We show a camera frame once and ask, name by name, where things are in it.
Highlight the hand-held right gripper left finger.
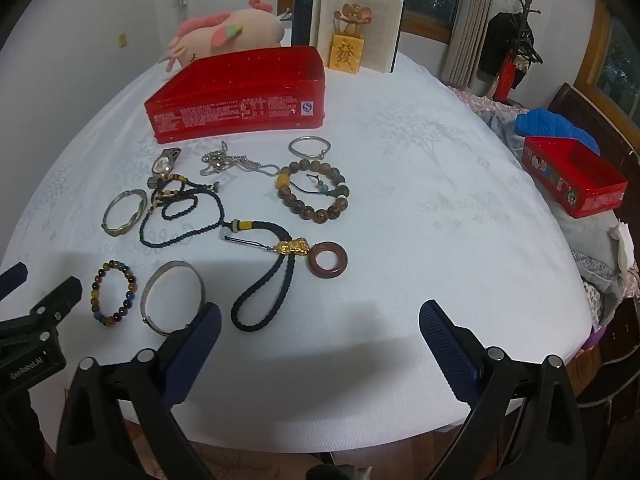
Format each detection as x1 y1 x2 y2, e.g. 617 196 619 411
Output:
56 302 223 480

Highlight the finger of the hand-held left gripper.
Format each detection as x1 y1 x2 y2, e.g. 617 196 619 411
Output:
0 276 83 342
0 261 28 301

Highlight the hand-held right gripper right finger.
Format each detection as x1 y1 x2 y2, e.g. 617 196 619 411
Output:
418 299 588 480

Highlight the multicolour bead bracelet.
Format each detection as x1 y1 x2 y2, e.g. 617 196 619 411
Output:
91 260 138 330

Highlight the twisted silver bangle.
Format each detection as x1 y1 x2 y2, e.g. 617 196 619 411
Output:
102 189 151 237

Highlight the black braided lanyard gold charm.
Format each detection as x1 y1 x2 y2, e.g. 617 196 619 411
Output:
220 219 349 333

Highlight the silver wristwatch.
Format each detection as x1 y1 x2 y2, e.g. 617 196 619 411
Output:
146 147 183 191

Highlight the brown wooden bead bracelet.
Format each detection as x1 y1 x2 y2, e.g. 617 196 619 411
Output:
276 159 351 225

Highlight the thin silver bangle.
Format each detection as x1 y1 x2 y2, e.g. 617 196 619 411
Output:
288 136 332 161

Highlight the red plastic tray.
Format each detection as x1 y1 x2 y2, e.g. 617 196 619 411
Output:
144 45 327 145

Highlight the flat silver bangle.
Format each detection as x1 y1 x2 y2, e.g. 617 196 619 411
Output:
139 261 207 336

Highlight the white patterned tablecloth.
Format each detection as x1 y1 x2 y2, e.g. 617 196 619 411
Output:
0 45 596 453

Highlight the dark wooden chair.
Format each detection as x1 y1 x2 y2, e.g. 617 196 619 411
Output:
565 300 640 436

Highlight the grey cloth pile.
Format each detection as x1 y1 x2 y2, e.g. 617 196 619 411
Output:
555 210 640 331

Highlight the small red tin box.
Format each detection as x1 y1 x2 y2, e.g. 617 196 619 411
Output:
520 135 628 219

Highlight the blue cloth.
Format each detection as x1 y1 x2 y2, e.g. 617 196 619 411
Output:
515 107 601 156

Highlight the pink floral cloth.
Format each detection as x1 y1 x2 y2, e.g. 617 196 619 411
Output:
450 85 531 126

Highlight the dark wooden headboard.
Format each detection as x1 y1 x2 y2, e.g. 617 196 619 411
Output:
547 82 640 181

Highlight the mouse figurine on yellow block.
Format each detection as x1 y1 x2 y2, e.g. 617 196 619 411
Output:
327 2 373 75

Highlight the dark figurine statue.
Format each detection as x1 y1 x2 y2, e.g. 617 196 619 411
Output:
477 0 543 106

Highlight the pink unicorn plush toy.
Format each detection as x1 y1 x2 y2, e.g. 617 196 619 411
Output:
159 0 287 73

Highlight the beige curtain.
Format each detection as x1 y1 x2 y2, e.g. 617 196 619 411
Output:
440 0 501 88

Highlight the open white book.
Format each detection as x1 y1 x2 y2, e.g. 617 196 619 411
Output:
310 0 405 74

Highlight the dark blue book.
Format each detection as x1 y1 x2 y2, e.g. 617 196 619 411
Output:
291 0 316 47

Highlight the black bead necklace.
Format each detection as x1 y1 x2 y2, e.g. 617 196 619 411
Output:
139 172 226 248

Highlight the silver chain necklace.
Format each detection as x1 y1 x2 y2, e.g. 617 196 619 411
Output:
200 141 281 178

